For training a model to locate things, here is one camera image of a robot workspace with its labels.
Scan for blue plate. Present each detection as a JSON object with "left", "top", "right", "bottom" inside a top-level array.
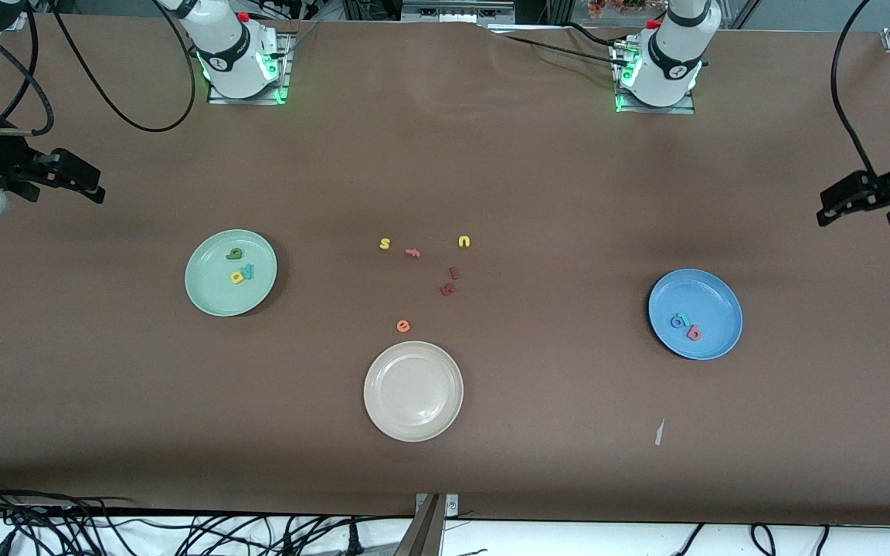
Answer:
[{"left": 647, "top": 268, "right": 744, "bottom": 361}]

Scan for mint green plate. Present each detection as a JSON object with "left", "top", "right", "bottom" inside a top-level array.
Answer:
[{"left": 185, "top": 229, "right": 278, "bottom": 317}]

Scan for orange artificial flowers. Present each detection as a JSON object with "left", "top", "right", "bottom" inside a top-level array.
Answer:
[{"left": 588, "top": 0, "right": 666, "bottom": 19}]

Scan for beige plate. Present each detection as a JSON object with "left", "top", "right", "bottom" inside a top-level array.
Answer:
[{"left": 363, "top": 341, "right": 464, "bottom": 442}]

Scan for dark equipment rack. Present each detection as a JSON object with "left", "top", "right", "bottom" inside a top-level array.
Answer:
[{"left": 341, "top": 0, "right": 550, "bottom": 24}]

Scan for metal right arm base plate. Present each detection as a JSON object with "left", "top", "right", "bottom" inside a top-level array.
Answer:
[{"left": 207, "top": 31, "right": 292, "bottom": 106}]

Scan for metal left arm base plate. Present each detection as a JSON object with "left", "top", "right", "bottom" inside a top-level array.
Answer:
[{"left": 611, "top": 39, "right": 698, "bottom": 116}]

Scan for tangled black floor cable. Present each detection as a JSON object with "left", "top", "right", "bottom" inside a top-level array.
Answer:
[{"left": 0, "top": 477, "right": 415, "bottom": 556}]

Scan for black table cable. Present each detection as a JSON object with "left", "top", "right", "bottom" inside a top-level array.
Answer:
[{"left": 484, "top": 22, "right": 635, "bottom": 70}]

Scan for grey camera pole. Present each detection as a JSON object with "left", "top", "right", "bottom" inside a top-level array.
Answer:
[{"left": 394, "top": 494, "right": 446, "bottom": 556}]

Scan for silver table edge bracket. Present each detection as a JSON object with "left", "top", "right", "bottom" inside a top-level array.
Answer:
[{"left": 414, "top": 493, "right": 460, "bottom": 520}]

